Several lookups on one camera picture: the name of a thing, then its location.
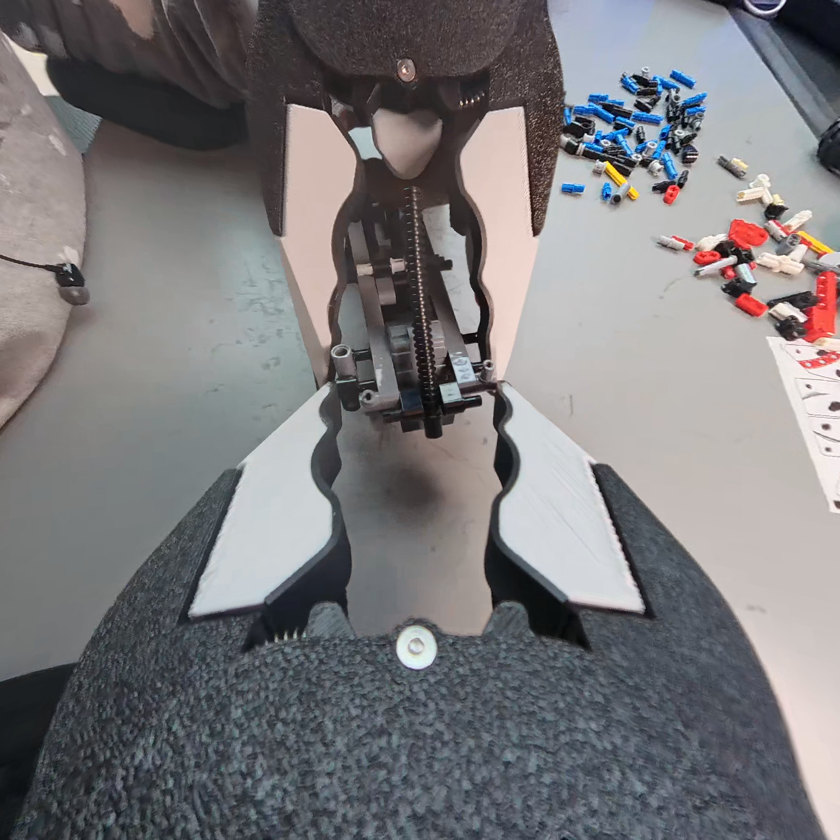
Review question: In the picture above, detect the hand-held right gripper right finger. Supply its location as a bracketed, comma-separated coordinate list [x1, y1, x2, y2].
[484, 382, 648, 639]

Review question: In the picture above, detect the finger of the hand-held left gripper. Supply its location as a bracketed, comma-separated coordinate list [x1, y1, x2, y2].
[459, 104, 540, 385]
[282, 104, 368, 388]

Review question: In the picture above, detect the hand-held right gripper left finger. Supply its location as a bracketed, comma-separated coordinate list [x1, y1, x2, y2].
[188, 383, 354, 647]

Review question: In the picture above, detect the pile of blue black pins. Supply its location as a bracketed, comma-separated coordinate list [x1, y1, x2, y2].
[561, 67, 710, 206]

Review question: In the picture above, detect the grey black toy chassis model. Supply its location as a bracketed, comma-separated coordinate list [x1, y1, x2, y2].
[331, 161, 501, 441]

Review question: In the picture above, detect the person's left forearm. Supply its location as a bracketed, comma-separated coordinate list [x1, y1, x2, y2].
[0, 0, 260, 109]

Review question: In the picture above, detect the grey mesh office chair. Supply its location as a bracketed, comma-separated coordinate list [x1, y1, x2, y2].
[49, 92, 102, 155]

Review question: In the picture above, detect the pile of red white pieces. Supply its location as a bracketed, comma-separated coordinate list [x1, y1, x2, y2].
[656, 156, 840, 345]

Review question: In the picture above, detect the white sticker sheet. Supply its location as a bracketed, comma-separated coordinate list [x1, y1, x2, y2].
[766, 336, 840, 514]

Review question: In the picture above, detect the black mesh pad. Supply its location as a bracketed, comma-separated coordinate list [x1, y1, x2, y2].
[0, 663, 76, 788]

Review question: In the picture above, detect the black earphone with cable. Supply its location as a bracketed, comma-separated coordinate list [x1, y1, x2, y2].
[0, 255, 91, 306]

